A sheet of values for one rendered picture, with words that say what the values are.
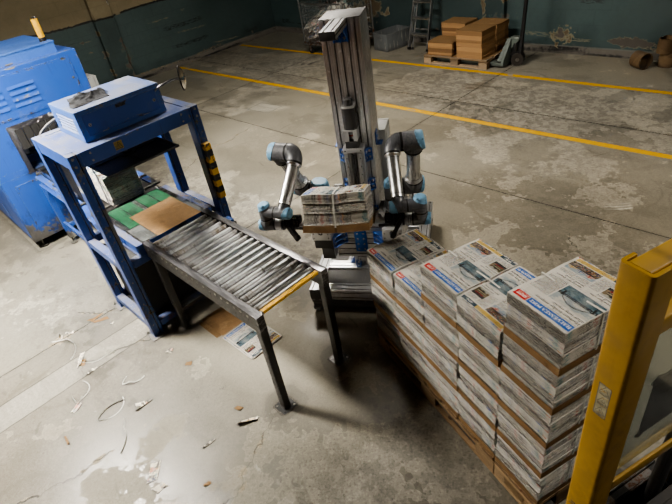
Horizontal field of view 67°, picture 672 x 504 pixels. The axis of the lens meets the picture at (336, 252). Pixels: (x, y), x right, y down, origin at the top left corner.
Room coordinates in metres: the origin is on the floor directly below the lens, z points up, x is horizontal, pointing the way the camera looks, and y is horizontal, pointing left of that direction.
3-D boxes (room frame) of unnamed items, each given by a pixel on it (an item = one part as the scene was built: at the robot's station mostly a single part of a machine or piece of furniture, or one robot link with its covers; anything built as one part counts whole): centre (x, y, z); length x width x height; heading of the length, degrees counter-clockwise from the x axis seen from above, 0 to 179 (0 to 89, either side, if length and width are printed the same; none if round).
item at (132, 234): (3.57, 1.36, 0.75); 0.70 x 0.65 x 0.10; 40
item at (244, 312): (2.63, 0.91, 0.74); 1.34 x 0.05 x 0.12; 40
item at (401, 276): (2.05, -0.57, 0.42); 1.17 x 0.39 x 0.83; 22
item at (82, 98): (3.51, 1.45, 1.78); 0.32 x 0.28 x 0.05; 130
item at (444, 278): (1.93, -0.63, 0.95); 0.38 x 0.29 x 0.23; 112
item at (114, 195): (4.01, 1.73, 0.93); 0.38 x 0.30 x 0.26; 40
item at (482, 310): (1.66, -0.73, 0.95); 0.38 x 0.29 x 0.23; 111
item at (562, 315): (1.38, -0.84, 0.65); 0.39 x 0.30 x 1.29; 112
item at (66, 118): (3.57, 1.36, 1.65); 0.60 x 0.45 x 0.20; 130
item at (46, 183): (4.44, 2.09, 0.75); 1.53 x 0.64 x 0.10; 40
